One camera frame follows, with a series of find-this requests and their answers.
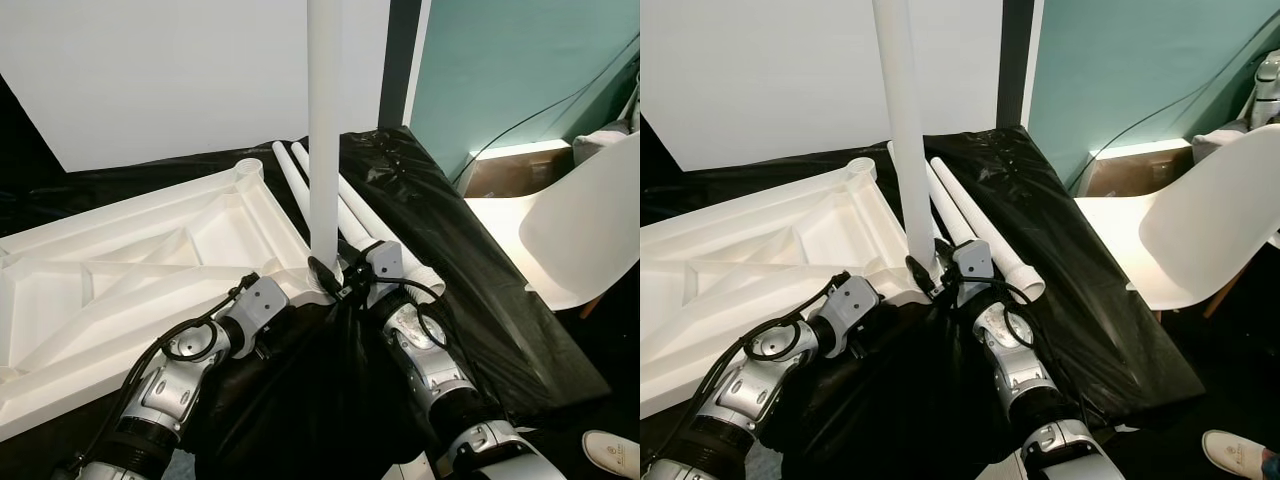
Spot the white plastic shell chair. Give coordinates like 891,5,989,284
465,130,641,313
1075,125,1280,311

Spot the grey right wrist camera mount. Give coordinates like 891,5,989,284
365,240,404,281
952,240,993,283

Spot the light grey cushion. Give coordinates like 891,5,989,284
572,125,641,166
1190,125,1261,166

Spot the brown cardboard box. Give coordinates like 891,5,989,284
465,150,576,201

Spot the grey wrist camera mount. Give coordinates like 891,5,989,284
825,275,881,351
365,240,404,281
952,240,993,283
235,275,291,351

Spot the thin black wall cable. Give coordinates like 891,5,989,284
452,33,641,189
1065,28,1280,193

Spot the black plastic sheet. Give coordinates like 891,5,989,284
0,125,613,480
640,125,1206,480

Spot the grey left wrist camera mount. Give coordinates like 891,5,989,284
235,275,291,351
825,275,881,351

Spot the white shoe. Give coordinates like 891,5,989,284
582,430,641,479
1200,430,1266,479

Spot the dark grey post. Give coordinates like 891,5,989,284
995,0,1036,129
378,0,426,131

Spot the large white board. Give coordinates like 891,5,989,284
0,0,393,173
640,0,1004,171

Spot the white plastic children table top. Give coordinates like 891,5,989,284
0,157,341,441
640,157,936,419

